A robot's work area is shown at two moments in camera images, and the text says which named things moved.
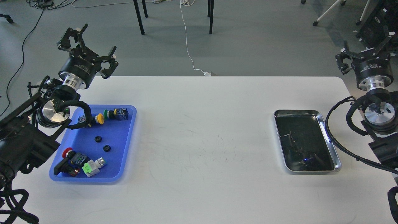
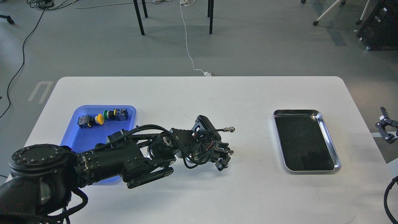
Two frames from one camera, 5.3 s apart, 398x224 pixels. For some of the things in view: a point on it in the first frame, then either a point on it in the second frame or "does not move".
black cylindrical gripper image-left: [81, 66] to [212, 150]
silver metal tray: [306, 144] does not move
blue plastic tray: [109, 140] does not move
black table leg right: [210, 9] does not move
